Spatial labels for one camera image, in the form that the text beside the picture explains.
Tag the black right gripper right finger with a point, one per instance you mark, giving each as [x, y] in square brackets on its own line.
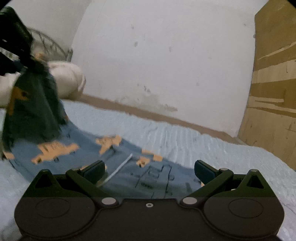
[216, 181]

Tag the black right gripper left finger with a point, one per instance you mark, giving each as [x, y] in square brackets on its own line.
[73, 183]

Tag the blue pants with orange print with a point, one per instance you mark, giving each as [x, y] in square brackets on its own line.
[37, 135]

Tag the metal bed headboard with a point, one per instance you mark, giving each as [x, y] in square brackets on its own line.
[42, 43]

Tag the light blue bed sheet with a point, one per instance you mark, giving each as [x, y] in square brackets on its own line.
[221, 217]

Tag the cream rolled blanket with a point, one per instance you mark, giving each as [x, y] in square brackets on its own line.
[69, 78]

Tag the wooden wardrobe panel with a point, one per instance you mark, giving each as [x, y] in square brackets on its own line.
[269, 118]

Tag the brown bed base board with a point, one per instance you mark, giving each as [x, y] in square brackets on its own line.
[110, 105]

